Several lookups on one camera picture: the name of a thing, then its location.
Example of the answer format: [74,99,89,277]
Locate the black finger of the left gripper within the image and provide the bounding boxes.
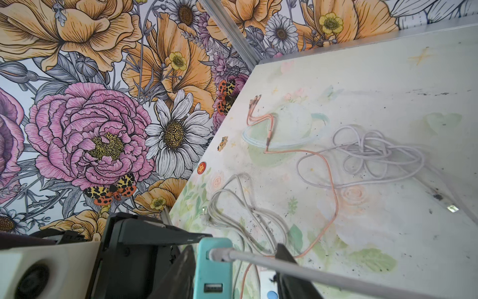
[86,213,207,299]

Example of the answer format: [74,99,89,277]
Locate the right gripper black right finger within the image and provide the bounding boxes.
[274,244,323,299]

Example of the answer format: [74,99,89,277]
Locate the white blue power strip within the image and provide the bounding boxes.
[259,270,279,299]

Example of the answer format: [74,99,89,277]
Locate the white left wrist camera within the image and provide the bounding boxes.
[1,241,100,299]

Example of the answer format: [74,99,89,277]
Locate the white thin USB cable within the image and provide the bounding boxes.
[208,125,478,299]

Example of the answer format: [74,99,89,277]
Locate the teal charger with white cable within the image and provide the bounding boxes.
[193,237,233,299]

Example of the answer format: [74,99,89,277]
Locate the small orange flower sticker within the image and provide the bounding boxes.
[217,137,229,152]

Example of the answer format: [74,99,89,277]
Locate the white power strip cord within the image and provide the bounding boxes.
[201,172,290,299]

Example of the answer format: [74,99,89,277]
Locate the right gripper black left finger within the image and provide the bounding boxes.
[148,245,196,299]

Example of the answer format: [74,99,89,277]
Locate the pink multi-head USB cable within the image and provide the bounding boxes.
[238,94,340,299]

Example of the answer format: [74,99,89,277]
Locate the round red sticker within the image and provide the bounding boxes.
[197,161,207,175]

